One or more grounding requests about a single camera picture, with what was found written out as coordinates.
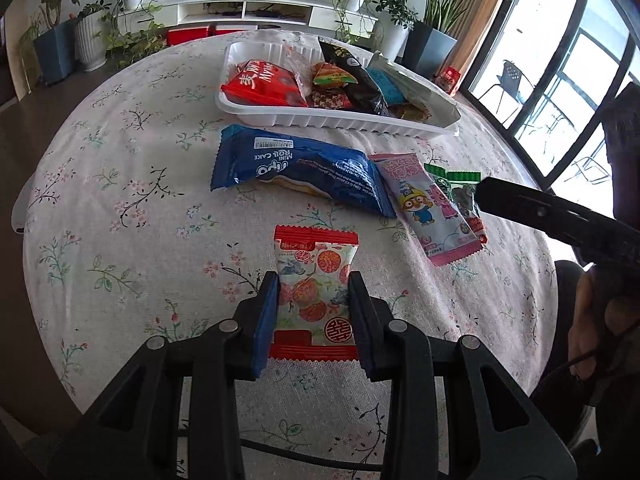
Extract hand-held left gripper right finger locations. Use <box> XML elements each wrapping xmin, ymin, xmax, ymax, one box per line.
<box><xmin>348</xmin><ymin>271</ymin><xmax>578</xmax><ymax>480</ymax></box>

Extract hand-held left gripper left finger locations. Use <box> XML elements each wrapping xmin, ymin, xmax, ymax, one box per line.
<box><xmin>50</xmin><ymin>271</ymin><xmax>280</xmax><ymax>480</ymax></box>

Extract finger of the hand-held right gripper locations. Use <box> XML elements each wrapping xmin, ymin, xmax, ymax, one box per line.
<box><xmin>474</xmin><ymin>176</ymin><xmax>640</xmax><ymax>263</ymax></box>

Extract red white fruit-print packet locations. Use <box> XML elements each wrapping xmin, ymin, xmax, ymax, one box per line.
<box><xmin>270</xmin><ymin>225</ymin><xmax>361</xmax><ymax>363</ymax></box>

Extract green snack packet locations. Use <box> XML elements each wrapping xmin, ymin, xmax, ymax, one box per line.
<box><xmin>424</xmin><ymin>162</ymin><xmax>486</xmax><ymax>233</ymax></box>

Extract pink cartoon snack packet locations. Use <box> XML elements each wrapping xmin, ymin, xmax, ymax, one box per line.
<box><xmin>369</xmin><ymin>152</ymin><xmax>488</xmax><ymax>267</ymax></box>

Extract dark blue cake packet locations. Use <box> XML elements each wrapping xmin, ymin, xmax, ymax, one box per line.
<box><xmin>210</xmin><ymin>124</ymin><xmax>398</xmax><ymax>219</ymax></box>

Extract light blue snack packet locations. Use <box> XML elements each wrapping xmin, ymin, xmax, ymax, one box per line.
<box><xmin>365</xmin><ymin>66</ymin><xmax>407</xmax><ymax>106</ymax></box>

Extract white plastic tray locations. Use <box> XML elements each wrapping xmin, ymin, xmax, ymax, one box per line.
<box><xmin>215</xmin><ymin>41</ymin><xmax>461</xmax><ymax>137</ymax></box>

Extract black snack packet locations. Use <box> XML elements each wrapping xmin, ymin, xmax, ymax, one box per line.
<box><xmin>318</xmin><ymin>37</ymin><xmax>391</xmax><ymax>117</ymax></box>

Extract small red snack packet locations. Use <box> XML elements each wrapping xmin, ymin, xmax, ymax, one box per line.
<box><xmin>311</xmin><ymin>87</ymin><xmax>356</xmax><ymax>111</ymax></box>

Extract small orange snack packet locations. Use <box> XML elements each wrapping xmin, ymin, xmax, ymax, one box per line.
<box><xmin>312</xmin><ymin>61</ymin><xmax>358</xmax><ymax>87</ymax></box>

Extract clear plastic snack packet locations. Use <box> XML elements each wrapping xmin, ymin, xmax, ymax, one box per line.
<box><xmin>277</xmin><ymin>45</ymin><xmax>323</xmax><ymax>96</ymax></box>

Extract person's right hand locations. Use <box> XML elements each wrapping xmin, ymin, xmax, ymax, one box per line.
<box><xmin>569</xmin><ymin>262</ymin><xmax>640</xmax><ymax>406</ymax></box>

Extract black balcony chair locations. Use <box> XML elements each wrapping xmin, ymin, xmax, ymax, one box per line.
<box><xmin>495</xmin><ymin>59</ymin><xmax>536</xmax><ymax>116</ymax></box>

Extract red bag on floor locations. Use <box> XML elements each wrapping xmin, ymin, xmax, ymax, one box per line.
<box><xmin>434</xmin><ymin>66</ymin><xmax>463</xmax><ymax>97</ymax></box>

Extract yellow snack packet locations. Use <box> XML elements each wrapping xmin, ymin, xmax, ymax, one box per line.
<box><xmin>387</xmin><ymin>102</ymin><xmax>432</xmax><ymax>122</ymax></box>

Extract beige curtain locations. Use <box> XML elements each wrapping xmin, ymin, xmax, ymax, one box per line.
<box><xmin>457</xmin><ymin>0</ymin><xmax>518</xmax><ymax>86</ymax></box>

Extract broad-leaf plant in grey planter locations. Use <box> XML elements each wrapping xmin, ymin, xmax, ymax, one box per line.
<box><xmin>402</xmin><ymin>0</ymin><xmax>516</xmax><ymax>68</ymax></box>

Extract floral tablecloth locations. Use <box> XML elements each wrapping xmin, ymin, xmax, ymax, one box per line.
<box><xmin>22</xmin><ymin>29</ymin><xmax>558</xmax><ymax>480</ymax></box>

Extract bushy plant in white planter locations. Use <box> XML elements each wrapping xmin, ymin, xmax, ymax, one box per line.
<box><xmin>372</xmin><ymin>0</ymin><xmax>418</xmax><ymax>61</ymax></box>

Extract red snack bag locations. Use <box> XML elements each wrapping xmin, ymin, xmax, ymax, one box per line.
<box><xmin>221</xmin><ymin>59</ymin><xmax>309</xmax><ymax>109</ymax></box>

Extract white rounded object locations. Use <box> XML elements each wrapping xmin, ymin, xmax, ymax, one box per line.
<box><xmin>12</xmin><ymin>175</ymin><xmax>37</xmax><ymax>235</ymax></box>

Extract white television cabinet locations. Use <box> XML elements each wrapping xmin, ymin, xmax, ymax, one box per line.
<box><xmin>115</xmin><ymin>0</ymin><xmax>379</xmax><ymax>43</ymax></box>

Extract red storage boxes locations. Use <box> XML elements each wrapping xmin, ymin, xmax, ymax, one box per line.
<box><xmin>166</xmin><ymin>24</ymin><xmax>258</xmax><ymax>47</ymax></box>

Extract plant in ribbed white planter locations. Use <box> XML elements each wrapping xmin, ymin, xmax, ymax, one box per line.
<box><xmin>74</xmin><ymin>0</ymin><xmax>113</xmax><ymax>72</ymax></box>

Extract tall plant in blue planter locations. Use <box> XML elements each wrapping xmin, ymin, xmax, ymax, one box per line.
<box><xmin>20</xmin><ymin>0</ymin><xmax>81</xmax><ymax>86</ymax></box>

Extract black cable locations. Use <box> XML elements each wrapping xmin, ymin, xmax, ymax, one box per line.
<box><xmin>239</xmin><ymin>436</ymin><xmax>401</xmax><ymax>473</ymax></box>

